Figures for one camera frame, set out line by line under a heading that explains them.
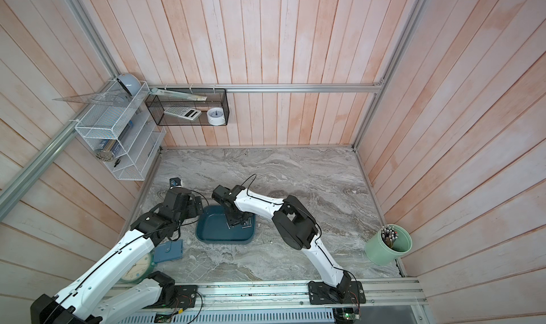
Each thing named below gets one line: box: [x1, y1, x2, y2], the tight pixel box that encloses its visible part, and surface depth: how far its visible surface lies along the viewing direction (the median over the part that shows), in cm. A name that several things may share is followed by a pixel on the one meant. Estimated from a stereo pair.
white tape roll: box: [206, 107, 226, 126], surface depth 97 cm
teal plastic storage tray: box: [195, 204, 257, 245], surface depth 88 cm
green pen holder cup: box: [364, 223, 414, 266], surface depth 73 cm
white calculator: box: [163, 107, 202, 121], surface depth 100 cm
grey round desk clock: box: [116, 73, 142, 97], surface depth 85 cm
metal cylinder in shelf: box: [95, 139, 117, 162], surface depth 78 cm
